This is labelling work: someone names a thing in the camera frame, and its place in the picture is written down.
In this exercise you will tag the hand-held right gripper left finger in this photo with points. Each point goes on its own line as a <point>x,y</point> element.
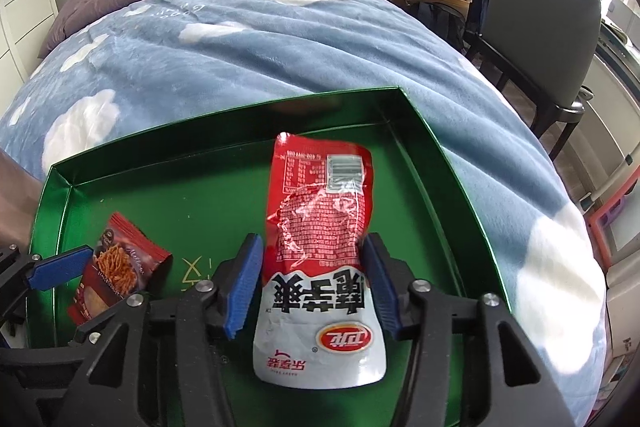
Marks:
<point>245,287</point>

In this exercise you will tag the blue cloud print blanket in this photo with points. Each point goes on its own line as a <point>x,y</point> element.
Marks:
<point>250,57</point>

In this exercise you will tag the grey chair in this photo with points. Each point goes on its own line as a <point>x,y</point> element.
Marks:
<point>540,22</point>

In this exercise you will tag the green tray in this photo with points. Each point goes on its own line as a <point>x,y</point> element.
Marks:
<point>200,187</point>

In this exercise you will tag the red metal frame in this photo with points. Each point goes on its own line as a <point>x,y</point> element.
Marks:
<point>595,217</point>

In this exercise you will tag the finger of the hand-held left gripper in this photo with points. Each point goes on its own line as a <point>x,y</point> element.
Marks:
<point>60,268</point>
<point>97,332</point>

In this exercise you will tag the black backpack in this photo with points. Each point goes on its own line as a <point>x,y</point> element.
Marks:
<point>445,24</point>

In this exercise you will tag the dark red noodle snack packet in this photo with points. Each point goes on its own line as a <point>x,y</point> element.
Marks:
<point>130,257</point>

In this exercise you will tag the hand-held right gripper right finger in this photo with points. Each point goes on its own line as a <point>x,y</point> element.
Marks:
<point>381,287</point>

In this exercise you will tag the red and white snack pouch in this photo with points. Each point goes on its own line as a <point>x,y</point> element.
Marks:
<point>320,217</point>

